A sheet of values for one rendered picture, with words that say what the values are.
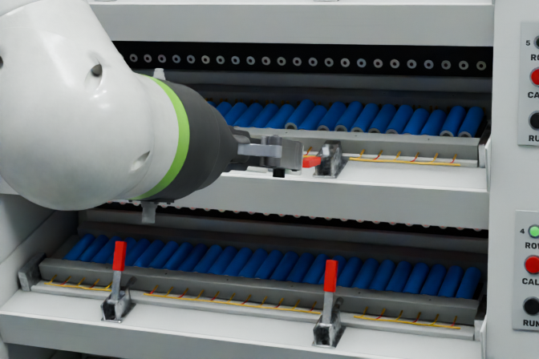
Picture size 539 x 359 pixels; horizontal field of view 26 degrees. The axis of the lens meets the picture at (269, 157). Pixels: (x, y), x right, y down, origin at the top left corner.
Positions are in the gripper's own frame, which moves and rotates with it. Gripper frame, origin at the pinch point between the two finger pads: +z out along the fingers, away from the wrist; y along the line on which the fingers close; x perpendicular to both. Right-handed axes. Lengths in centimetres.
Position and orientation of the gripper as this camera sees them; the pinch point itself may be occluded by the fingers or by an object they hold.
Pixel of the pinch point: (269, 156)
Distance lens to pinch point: 109.5
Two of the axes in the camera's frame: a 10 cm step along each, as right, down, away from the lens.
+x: 0.7, -10.0, 0.3
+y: 9.2, 0.5, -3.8
